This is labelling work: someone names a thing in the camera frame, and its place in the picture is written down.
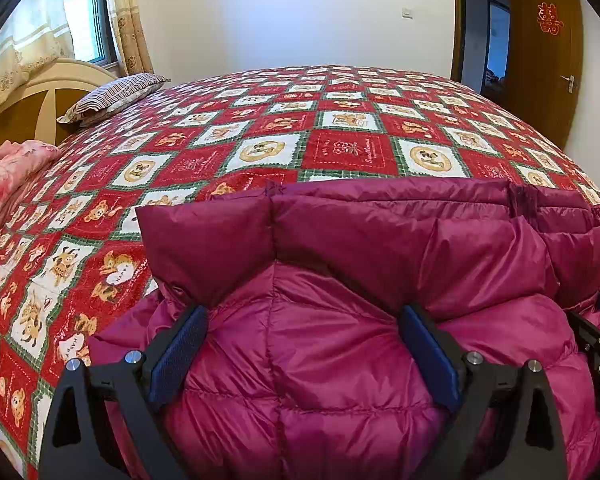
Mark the cream wooden headboard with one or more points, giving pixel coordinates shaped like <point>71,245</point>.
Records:
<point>31,111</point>

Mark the brown wooden door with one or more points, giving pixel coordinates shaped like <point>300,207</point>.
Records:
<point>533,90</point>

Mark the magenta puffer jacket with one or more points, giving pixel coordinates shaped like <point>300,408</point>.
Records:
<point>303,374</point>

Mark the red patchwork bear bedspread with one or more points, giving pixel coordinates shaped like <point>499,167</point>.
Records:
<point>72,257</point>

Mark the beige patterned curtain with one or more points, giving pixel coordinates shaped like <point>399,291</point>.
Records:
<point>129,39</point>

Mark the striped grey pillow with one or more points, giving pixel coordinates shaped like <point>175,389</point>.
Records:
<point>110,99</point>

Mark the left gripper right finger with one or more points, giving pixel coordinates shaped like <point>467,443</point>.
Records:
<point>503,422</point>

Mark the pink floral pillow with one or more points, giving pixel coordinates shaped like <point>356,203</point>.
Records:
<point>19,162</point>

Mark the red double happiness decal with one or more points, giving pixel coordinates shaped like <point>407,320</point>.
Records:
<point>548,19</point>

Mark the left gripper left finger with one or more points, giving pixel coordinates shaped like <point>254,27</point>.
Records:
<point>79,441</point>

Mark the white wall switch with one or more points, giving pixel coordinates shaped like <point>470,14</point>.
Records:
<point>407,12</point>

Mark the silver door handle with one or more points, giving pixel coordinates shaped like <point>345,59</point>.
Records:
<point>571,82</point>

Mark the sheer white curtain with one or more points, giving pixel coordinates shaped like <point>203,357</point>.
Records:
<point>36,34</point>

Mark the window with blue frame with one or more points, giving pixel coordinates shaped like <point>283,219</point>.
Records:
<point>90,30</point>

